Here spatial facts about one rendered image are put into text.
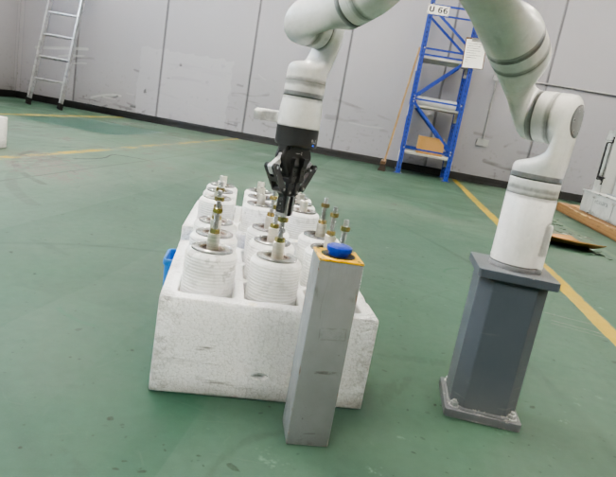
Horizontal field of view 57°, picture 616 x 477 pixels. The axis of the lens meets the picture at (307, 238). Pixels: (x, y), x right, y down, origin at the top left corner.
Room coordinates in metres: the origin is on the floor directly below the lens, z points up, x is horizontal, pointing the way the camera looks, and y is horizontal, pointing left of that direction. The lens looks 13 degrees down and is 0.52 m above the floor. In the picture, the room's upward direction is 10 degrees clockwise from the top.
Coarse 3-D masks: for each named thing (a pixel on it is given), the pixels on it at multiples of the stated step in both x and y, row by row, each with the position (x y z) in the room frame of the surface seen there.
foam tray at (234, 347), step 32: (160, 320) 0.92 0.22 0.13; (192, 320) 0.92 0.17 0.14; (224, 320) 0.93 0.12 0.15; (256, 320) 0.94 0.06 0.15; (288, 320) 0.95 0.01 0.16; (160, 352) 0.92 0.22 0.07; (192, 352) 0.93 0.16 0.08; (224, 352) 0.93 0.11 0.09; (256, 352) 0.94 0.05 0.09; (288, 352) 0.95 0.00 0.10; (352, 352) 0.97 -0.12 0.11; (160, 384) 0.92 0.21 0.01; (192, 384) 0.93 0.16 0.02; (224, 384) 0.94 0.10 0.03; (256, 384) 0.95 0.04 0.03; (288, 384) 0.95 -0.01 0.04; (352, 384) 0.97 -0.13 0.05
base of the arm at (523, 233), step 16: (512, 176) 1.07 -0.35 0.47; (512, 192) 1.06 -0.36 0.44; (528, 192) 1.04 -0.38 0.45; (544, 192) 1.03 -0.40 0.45; (512, 208) 1.05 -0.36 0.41; (528, 208) 1.04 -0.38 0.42; (544, 208) 1.03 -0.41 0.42; (512, 224) 1.05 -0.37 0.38; (528, 224) 1.03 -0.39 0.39; (544, 224) 1.04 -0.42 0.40; (496, 240) 1.07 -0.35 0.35; (512, 240) 1.04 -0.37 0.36; (528, 240) 1.03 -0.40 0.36; (544, 240) 1.04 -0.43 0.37; (496, 256) 1.06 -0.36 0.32; (512, 256) 1.04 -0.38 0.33; (528, 256) 1.03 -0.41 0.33; (544, 256) 1.04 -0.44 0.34; (528, 272) 1.04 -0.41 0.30
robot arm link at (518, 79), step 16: (544, 48) 0.91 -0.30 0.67; (496, 64) 0.93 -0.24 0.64; (512, 64) 0.91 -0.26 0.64; (528, 64) 0.91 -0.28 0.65; (544, 64) 0.93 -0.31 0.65; (512, 80) 0.94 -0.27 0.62; (528, 80) 0.94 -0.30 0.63; (512, 96) 0.99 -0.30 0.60; (528, 96) 1.04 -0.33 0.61; (512, 112) 1.05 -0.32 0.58; (528, 112) 1.06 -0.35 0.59; (528, 128) 1.06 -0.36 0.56
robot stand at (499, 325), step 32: (480, 256) 1.12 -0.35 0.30; (480, 288) 1.04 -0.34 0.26; (512, 288) 1.02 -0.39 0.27; (544, 288) 1.00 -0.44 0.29; (480, 320) 1.03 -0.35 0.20; (512, 320) 1.01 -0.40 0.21; (480, 352) 1.02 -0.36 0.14; (512, 352) 1.01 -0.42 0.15; (448, 384) 1.09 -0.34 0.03; (480, 384) 1.02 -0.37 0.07; (512, 384) 1.01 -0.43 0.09; (480, 416) 1.01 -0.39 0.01; (512, 416) 1.01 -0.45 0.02
